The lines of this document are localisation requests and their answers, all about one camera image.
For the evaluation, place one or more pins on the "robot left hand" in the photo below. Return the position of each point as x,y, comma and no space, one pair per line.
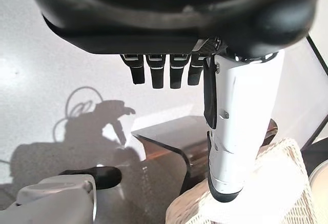
166,16

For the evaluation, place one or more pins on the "white cloth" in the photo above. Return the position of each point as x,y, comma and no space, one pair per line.
230,211

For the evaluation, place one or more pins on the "round washing machine door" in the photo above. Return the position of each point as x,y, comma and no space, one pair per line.
319,195

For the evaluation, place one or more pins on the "brown transparent stool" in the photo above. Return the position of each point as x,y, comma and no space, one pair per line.
179,137

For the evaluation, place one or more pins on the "cream woven basket tray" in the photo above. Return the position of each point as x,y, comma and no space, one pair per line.
282,178

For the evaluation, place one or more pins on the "silver robot left leg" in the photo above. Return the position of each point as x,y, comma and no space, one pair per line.
51,198

